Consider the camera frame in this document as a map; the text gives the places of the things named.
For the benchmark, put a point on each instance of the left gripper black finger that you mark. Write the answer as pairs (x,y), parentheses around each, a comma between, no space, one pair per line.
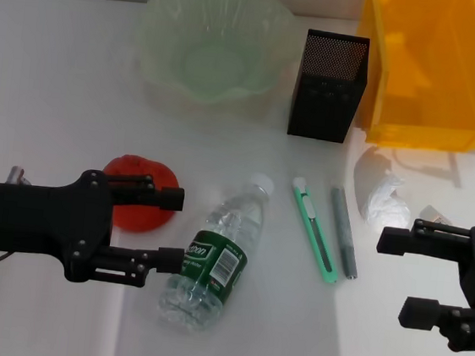
(171,198)
(169,260)

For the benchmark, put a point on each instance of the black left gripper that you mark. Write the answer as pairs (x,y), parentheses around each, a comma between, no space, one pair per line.
(37,221)

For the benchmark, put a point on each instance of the red-orange fruit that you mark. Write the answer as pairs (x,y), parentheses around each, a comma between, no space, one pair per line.
(139,219)

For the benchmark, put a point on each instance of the clear plastic water bottle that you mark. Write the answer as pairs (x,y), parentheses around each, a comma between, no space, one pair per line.
(224,227)

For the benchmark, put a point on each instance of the grey marker pen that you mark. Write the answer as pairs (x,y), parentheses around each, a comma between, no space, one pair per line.
(344,236)

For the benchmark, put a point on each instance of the white paper ball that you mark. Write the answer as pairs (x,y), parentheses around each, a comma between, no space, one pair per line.
(388,202)

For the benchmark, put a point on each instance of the green utility knife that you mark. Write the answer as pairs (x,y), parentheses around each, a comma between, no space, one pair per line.
(314,233)

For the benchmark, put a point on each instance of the black mesh pen holder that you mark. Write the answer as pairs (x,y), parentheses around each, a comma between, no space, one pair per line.
(323,106)

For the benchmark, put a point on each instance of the translucent green fruit bowl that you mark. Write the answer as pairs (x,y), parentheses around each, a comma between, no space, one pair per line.
(211,60)

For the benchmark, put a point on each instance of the yellow plastic bin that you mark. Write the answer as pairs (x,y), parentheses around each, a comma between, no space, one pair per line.
(435,71)

